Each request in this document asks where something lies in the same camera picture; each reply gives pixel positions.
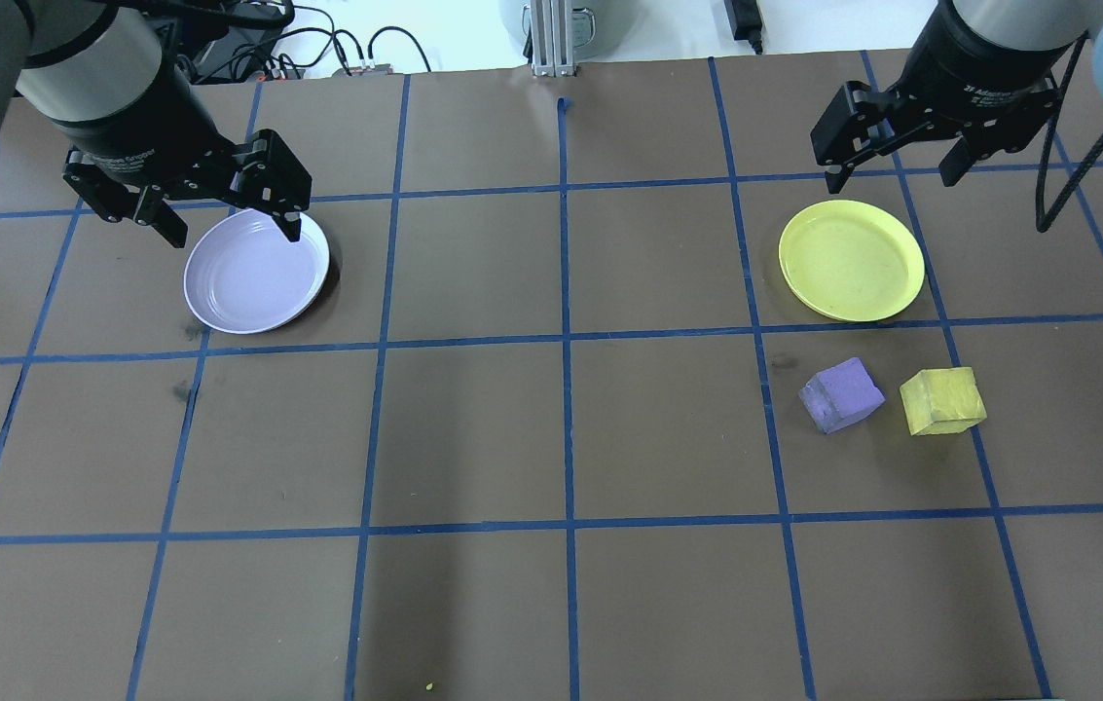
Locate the purple foam block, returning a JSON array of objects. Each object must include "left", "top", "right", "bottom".
[{"left": 797, "top": 356, "right": 887, "bottom": 435}]

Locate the yellow foam block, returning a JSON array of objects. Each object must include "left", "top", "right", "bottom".
[{"left": 899, "top": 366, "right": 988, "bottom": 437}]

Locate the purple plate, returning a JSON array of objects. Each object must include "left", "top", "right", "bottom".
[{"left": 183, "top": 207, "right": 331, "bottom": 336}]

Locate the black electronics box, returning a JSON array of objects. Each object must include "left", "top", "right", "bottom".
[{"left": 183, "top": 24, "right": 304, "bottom": 87}]

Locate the yellow plate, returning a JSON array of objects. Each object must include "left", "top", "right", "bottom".
[{"left": 778, "top": 200, "right": 926, "bottom": 323}]

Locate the black power adapter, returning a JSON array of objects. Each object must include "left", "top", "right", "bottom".
[{"left": 723, "top": 0, "right": 766, "bottom": 55}]

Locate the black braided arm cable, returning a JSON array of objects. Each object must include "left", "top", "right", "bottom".
[{"left": 1036, "top": 34, "right": 1103, "bottom": 235}]

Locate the aluminium profile post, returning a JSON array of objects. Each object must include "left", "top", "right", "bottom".
[{"left": 529, "top": 0, "right": 579, "bottom": 79}]

